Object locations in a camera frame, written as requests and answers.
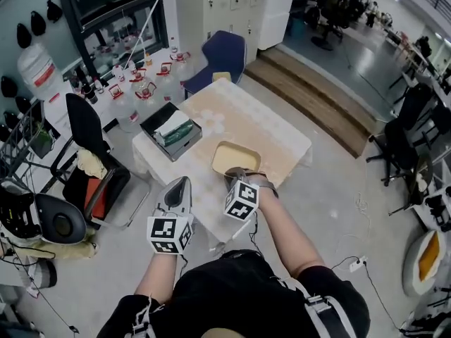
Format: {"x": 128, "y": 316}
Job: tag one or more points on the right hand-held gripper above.
{"x": 243, "y": 199}

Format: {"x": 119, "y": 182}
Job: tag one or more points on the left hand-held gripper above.
{"x": 165, "y": 232}

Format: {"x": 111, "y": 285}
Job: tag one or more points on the yellow plastic tray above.
{"x": 234, "y": 157}

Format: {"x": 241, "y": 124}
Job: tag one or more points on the person's left forearm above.
{"x": 158, "y": 276}

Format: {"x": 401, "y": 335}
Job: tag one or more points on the person's right forearm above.
{"x": 289, "y": 234}

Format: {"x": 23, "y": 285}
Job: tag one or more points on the cream clothed table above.
{"x": 246, "y": 125}

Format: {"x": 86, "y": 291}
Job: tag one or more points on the black open tray box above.
{"x": 183, "y": 143}

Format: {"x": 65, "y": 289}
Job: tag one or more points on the green and white packet bundle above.
{"x": 174, "y": 129}

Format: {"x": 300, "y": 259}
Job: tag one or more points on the orange flat bag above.
{"x": 98, "y": 195}

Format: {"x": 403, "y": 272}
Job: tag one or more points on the cream crumpled cloth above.
{"x": 91, "y": 162}

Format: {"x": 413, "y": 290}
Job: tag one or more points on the cream flat cushion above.
{"x": 222, "y": 76}

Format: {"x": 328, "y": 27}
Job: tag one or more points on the group of clear water jugs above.
{"x": 148, "y": 90}

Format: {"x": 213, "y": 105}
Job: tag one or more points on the wooden steps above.
{"x": 310, "y": 90}

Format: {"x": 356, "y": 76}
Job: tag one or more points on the black mesh office chair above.
{"x": 82, "y": 125}

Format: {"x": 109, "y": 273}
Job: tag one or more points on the grey shell with black hole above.
{"x": 60, "y": 218}

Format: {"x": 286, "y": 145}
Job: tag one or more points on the blue upholstered chair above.
{"x": 222, "y": 53}

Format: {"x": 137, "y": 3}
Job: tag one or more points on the person's black shirt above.
{"x": 239, "y": 301}

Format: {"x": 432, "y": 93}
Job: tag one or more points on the cream fabric bundle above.
{"x": 53, "y": 250}

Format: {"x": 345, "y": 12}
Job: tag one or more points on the white power strip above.
{"x": 357, "y": 264}

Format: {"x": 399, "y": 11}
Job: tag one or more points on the white thin rod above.
{"x": 144, "y": 26}

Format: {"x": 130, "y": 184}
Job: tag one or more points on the black swivel office chair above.
{"x": 401, "y": 136}

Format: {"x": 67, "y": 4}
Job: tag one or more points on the large red label water bottle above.
{"x": 38, "y": 70}

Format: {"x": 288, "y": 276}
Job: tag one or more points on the white bag with orange filling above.
{"x": 419, "y": 262}

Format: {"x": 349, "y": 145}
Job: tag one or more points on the group of black wall shells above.
{"x": 37, "y": 23}

